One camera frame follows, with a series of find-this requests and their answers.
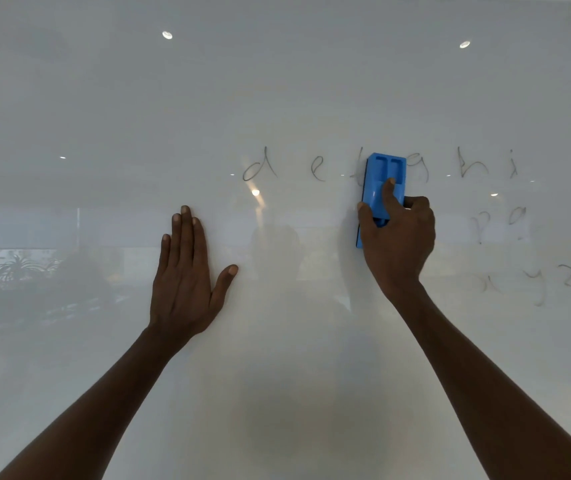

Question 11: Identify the person's left hand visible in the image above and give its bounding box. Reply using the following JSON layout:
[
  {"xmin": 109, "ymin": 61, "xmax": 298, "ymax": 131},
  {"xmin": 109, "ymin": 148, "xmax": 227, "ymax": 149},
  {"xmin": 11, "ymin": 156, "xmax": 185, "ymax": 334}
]
[{"xmin": 148, "ymin": 205, "xmax": 239, "ymax": 348}]

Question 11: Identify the person's right hand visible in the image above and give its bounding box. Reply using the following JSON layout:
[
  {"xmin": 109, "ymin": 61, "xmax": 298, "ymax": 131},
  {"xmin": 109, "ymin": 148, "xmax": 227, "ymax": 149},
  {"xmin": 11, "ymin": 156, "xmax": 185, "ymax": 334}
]
[{"xmin": 357, "ymin": 178, "xmax": 436, "ymax": 298}]

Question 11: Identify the blue whiteboard eraser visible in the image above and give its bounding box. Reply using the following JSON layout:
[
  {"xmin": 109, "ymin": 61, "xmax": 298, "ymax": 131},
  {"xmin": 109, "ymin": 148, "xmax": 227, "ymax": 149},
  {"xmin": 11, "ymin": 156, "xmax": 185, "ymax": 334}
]
[{"xmin": 356, "ymin": 153, "xmax": 407, "ymax": 249}]

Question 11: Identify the person's left forearm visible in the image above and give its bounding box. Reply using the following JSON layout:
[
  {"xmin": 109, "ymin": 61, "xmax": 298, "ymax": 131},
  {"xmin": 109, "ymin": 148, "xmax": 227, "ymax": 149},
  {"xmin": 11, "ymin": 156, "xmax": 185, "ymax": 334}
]
[{"xmin": 0, "ymin": 327, "xmax": 180, "ymax": 480}]

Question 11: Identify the person's right forearm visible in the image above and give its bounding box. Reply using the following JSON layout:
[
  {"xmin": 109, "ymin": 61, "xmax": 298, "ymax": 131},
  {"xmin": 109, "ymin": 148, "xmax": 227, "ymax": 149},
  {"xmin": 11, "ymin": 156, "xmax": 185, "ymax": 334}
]
[{"xmin": 389, "ymin": 281, "xmax": 571, "ymax": 480}]

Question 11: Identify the white glass whiteboard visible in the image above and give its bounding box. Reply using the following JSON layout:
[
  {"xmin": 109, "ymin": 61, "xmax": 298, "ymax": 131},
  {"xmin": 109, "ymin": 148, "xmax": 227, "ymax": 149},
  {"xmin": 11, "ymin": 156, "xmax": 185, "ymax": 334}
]
[{"xmin": 0, "ymin": 0, "xmax": 571, "ymax": 480}]

